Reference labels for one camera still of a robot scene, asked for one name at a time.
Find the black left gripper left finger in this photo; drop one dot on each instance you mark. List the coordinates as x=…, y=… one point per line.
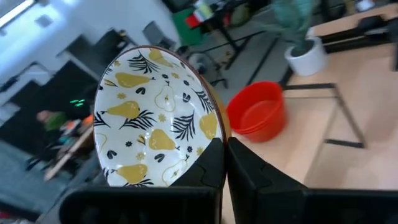
x=140, y=205

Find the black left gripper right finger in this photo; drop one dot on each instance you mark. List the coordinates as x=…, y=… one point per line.
x=311, y=207

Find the red plastic bowl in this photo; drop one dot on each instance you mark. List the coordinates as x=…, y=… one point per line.
x=261, y=112
x=270, y=136

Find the yellow bowl with pear print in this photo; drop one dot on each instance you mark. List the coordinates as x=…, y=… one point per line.
x=155, y=102

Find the background wooden desk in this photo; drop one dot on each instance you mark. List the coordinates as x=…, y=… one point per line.
x=68, y=152

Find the person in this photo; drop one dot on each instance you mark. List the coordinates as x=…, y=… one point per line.
x=51, y=119

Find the green plant in white pot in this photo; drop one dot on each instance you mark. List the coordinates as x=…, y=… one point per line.
x=308, y=60

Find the grey background chair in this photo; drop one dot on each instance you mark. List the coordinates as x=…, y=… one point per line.
x=155, y=32

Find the green panel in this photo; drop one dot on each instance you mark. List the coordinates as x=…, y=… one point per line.
x=186, y=34

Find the black metal shelf side frame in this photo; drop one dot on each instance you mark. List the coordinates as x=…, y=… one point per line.
x=345, y=143

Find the black aluminium rig frame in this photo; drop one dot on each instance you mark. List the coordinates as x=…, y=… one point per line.
x=348, y=39

